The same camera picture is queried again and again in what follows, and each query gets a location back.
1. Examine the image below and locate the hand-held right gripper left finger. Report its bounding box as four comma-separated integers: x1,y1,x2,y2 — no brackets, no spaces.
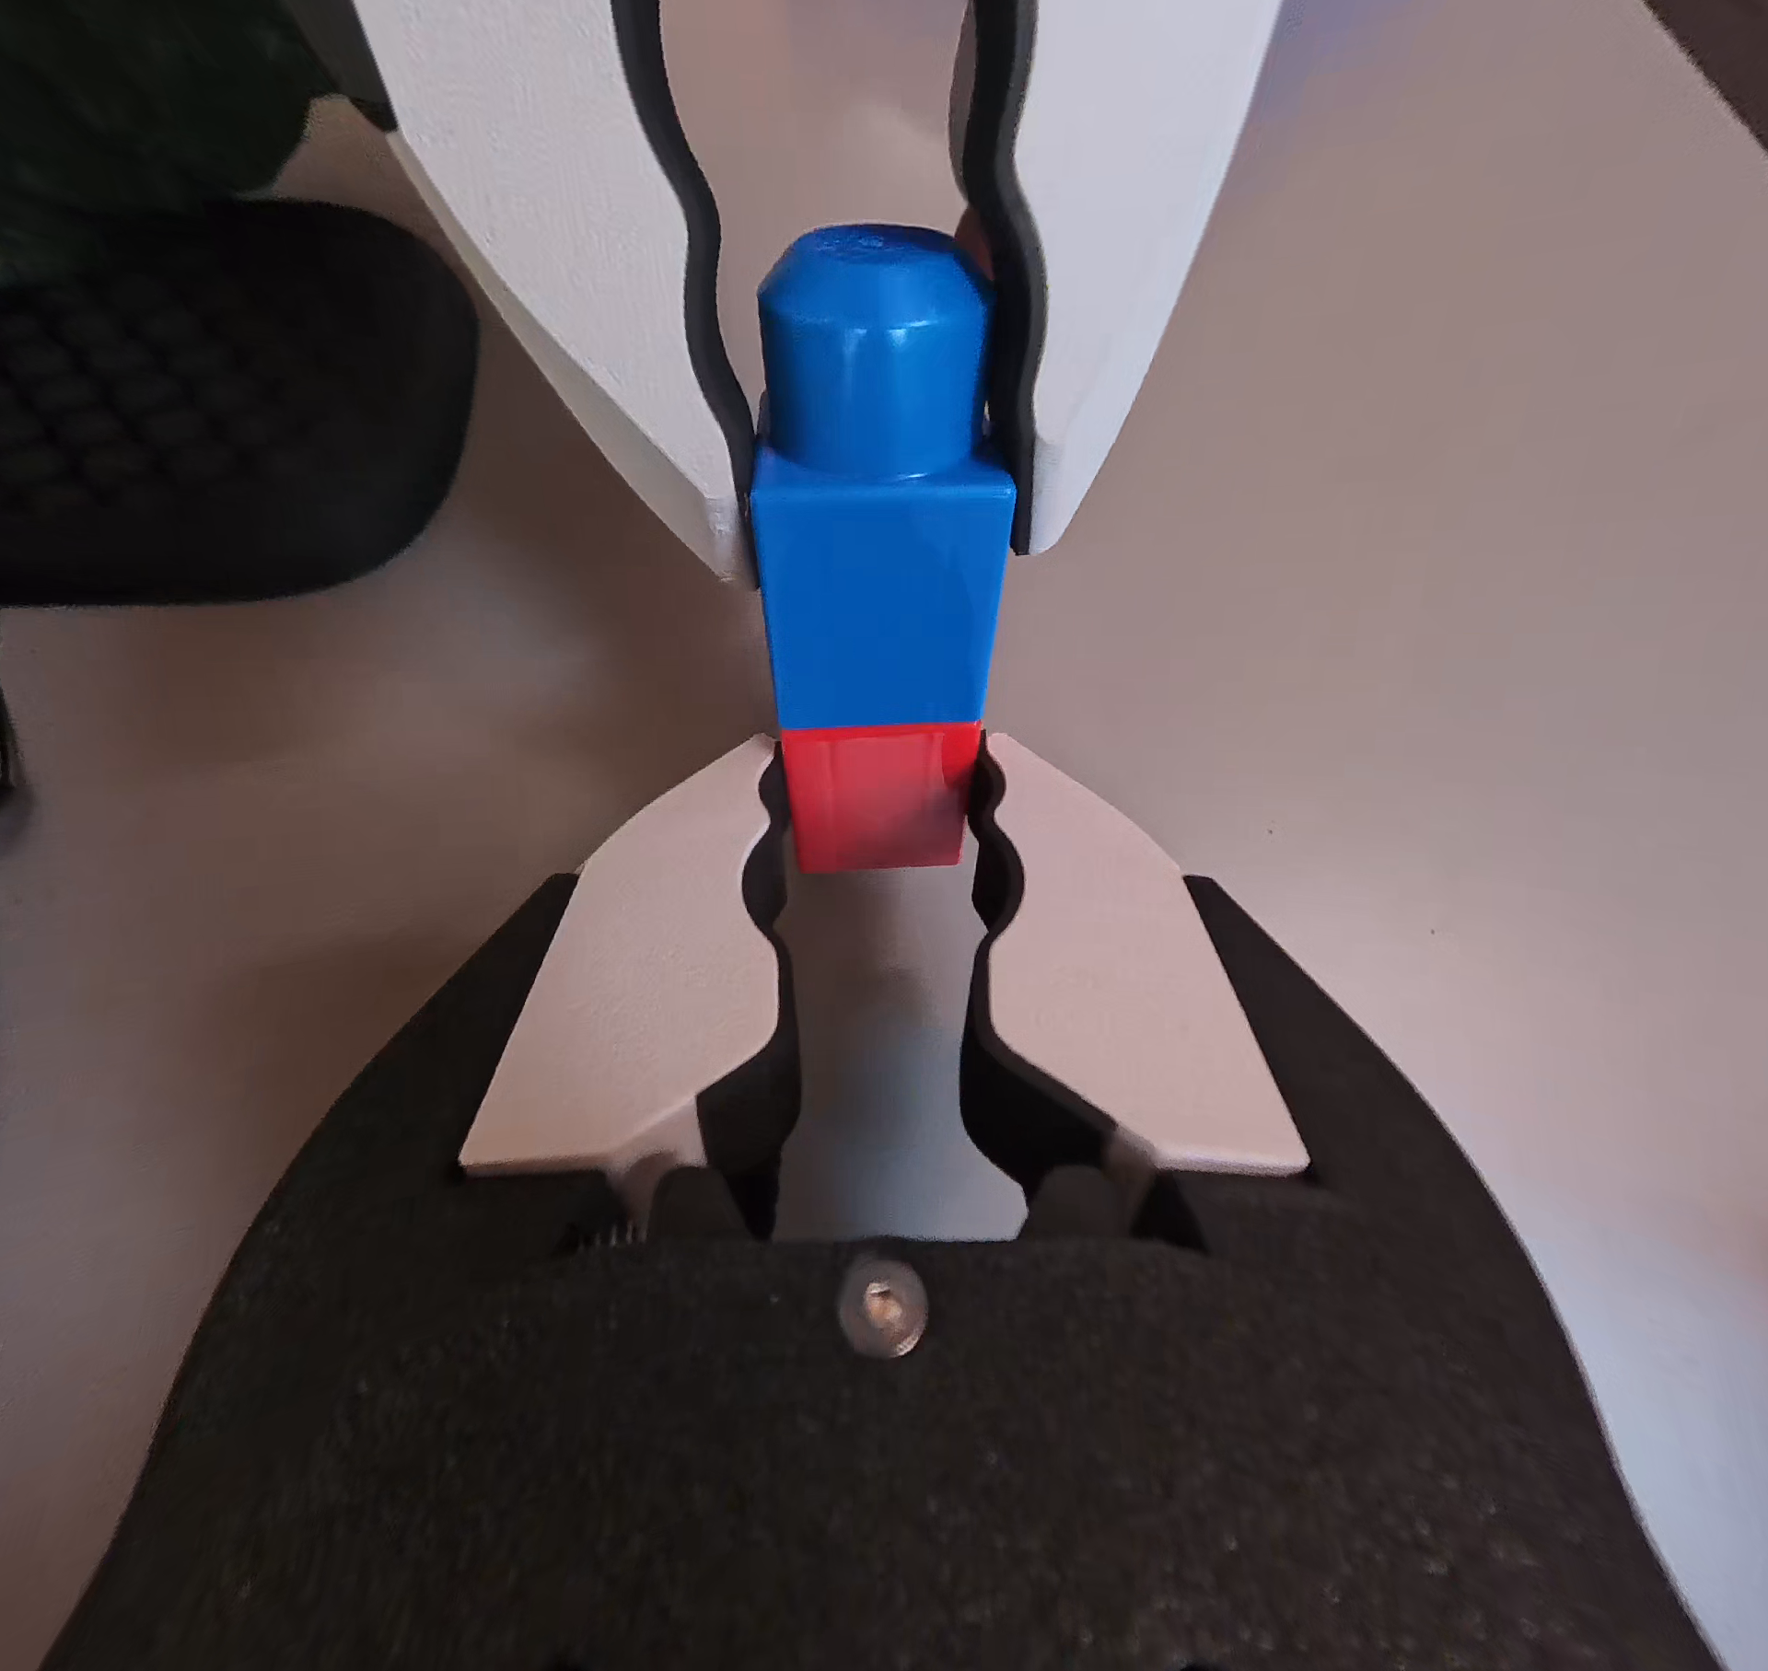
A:
458,732,805,1243

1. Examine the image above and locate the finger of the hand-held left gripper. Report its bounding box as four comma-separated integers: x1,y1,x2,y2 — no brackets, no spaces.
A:
949,0,1311,559
316,0,768,594

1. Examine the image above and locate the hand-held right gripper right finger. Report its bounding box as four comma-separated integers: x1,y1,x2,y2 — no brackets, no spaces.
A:
959,730,1311,1210

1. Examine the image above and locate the red mega block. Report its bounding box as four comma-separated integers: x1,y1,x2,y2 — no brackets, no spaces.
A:
778,721,986,875

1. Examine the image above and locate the blue mega block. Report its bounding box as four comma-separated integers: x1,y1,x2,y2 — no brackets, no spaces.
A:
749,226,1020,734

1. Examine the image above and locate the person's left forearm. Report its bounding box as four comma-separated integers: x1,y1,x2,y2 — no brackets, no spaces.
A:
0,0,339,282

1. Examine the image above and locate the black mesh armrest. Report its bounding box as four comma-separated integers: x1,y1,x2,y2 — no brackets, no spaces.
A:
0,197,481,613

